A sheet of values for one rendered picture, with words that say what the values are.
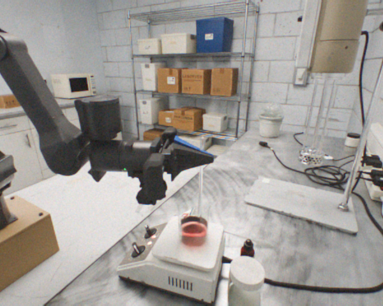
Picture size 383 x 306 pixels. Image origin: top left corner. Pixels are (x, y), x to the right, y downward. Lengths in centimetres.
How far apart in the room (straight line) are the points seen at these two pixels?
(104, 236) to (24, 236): 17
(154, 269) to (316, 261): 36
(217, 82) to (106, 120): 225
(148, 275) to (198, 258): 11
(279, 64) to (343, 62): 212
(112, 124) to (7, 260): 35
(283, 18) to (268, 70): 50
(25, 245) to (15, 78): 34
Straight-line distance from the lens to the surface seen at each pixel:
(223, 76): 255
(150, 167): 31
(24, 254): 61
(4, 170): 55
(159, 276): 48
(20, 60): 43
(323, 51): 67
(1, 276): 61
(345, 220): 78
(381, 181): 96
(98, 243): 64
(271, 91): 279
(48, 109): 43
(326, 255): 66
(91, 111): 38
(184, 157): 38
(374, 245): 75
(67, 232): 70
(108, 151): 40
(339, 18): 68
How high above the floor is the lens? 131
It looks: 21 degrees down
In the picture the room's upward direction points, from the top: straight up
